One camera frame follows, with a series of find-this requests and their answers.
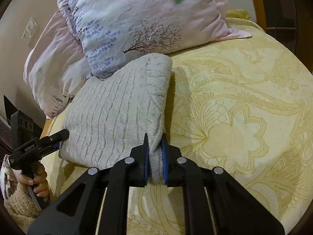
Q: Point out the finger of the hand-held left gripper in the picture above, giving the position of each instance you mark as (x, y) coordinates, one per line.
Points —
(57, 135)
(50, 149)

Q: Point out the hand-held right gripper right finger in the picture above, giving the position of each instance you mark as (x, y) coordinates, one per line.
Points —
(195, 191)

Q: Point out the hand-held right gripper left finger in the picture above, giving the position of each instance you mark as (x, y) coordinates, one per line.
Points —
(115, 191)

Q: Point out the person's left forearm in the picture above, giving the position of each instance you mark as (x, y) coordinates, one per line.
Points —
(19, 208)

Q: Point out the person's left hand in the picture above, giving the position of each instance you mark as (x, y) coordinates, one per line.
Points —
(42, 181)

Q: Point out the black box with round holes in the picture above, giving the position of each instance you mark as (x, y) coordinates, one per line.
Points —
(23, 124)

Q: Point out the pink floral pillow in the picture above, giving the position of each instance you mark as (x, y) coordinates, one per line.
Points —
(53, 61)

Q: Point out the yellow patterned bedspread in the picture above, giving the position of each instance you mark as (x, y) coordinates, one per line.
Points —
(232, 102)

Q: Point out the blue floral tree-print pillow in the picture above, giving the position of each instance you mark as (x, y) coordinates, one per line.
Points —
(146, 12)

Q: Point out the wooden headboard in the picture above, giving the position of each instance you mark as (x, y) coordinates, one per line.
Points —
(258, 2)

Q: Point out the white wall switch plate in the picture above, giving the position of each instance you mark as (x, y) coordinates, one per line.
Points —
(29, 30)

